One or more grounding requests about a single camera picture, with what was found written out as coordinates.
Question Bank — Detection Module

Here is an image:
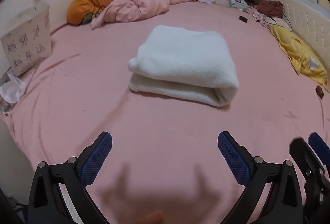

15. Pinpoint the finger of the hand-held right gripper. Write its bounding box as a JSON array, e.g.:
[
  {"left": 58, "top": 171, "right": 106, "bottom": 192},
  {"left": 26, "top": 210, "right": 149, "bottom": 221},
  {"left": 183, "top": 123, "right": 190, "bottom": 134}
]
[
  {"left": 309, "top": 133, "right": 330, "bottom": 163},
  {"left": 289, "top": 138, "right": 328, "bottom": 214}
]

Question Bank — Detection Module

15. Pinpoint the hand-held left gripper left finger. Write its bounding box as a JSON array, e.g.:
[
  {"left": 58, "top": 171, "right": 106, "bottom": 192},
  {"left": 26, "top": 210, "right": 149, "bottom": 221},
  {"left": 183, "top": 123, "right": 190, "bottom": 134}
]
[{"left": 27, "top": 132, "right": 113, "bottom": 224}]

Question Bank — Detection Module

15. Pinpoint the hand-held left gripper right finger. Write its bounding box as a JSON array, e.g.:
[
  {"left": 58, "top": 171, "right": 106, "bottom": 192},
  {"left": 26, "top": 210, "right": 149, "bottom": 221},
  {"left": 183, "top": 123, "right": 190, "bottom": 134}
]
[{"left": 218, "top": 131, "right": 310, "bottom": 224}]

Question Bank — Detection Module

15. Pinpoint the white fleece garment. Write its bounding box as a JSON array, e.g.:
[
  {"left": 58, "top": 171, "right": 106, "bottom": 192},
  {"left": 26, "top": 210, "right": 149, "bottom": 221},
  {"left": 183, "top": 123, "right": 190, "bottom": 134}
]
[{"left": 128, "top": 25, "right": 239, "bottom": 108}]

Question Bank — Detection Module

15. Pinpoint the pink bed sheet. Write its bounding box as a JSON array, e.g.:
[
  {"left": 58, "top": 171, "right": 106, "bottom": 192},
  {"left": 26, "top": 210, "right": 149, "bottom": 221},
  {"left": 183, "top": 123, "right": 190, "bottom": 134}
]
[{"left": 0, "top": 0, "right": 330, "bottom": 224}]

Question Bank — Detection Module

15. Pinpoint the yellow pillow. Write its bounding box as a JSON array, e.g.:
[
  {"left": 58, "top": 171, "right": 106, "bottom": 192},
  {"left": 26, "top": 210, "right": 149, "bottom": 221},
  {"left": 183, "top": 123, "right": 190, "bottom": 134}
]
[{"left": 270, "top": 24, "right": 330, "bottom": 92}]

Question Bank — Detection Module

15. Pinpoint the white plastic bag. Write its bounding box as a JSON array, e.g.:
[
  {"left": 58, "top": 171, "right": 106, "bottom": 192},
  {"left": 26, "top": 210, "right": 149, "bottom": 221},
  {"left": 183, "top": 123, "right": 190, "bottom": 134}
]
[{"left": 0, "top": 69, "right": 25, "bottom": 114}]

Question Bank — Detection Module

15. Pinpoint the pink patterned pillow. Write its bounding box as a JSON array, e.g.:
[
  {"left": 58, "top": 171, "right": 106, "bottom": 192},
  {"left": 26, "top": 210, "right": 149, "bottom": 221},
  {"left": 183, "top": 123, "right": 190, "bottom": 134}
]
[{"left": 251, "top": 6, "right": 284, "bottom": 27}]

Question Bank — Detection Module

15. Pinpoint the white padded headboard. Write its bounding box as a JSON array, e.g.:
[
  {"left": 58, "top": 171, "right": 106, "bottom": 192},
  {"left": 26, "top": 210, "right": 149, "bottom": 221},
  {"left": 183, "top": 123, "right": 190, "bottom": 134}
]
[{"left": 269, "top": 0, "right": 330, "bottom": 80}]

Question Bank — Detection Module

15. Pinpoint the cardboard box with handwriting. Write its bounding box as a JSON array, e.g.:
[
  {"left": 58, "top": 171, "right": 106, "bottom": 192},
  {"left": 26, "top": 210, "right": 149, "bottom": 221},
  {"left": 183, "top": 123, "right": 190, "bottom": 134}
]
[{"left": 0, "top": 2, "right": 53, "bottom": 77}]

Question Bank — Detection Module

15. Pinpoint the dark red cloth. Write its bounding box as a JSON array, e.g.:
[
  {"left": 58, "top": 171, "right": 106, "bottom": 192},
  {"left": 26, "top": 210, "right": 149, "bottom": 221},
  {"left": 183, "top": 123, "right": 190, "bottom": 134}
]
[{"left": 258, "top": 0, "right": 284, "bottom": 18}]

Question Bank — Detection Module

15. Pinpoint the orange plush pillow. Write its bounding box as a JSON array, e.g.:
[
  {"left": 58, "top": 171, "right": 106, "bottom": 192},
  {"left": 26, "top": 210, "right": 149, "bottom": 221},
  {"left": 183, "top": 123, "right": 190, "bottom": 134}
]
[{"left": 66, "top": 0, "right": 112, "bottom": 25}]

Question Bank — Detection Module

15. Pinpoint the cluster of small bottles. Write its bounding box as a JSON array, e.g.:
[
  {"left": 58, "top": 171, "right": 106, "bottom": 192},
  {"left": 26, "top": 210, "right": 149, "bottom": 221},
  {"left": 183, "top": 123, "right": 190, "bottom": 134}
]
[{"left": 228, "top": 0, "right": 256, "bottom": 12}]

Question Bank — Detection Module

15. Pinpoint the crumpled pink duvet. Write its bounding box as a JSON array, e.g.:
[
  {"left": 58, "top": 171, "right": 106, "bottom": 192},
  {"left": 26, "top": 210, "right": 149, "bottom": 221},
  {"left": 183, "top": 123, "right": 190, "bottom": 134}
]
[{"left": 91, "top": 0, "right": 199, "bottom": 30}]

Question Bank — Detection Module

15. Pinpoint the thin device cable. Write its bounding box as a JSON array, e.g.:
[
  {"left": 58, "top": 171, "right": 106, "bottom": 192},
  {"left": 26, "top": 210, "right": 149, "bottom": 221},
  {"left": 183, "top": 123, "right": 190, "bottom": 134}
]
[{"left": 320, "top": 98, "right": 326, "bottom": 124}]

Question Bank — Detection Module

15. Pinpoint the black cable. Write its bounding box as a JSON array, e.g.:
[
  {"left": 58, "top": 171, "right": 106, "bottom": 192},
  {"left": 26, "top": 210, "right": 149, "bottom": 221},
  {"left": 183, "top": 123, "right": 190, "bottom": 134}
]
[{"left": 256, "top": 14, "right": 293, "bottom": 32}]

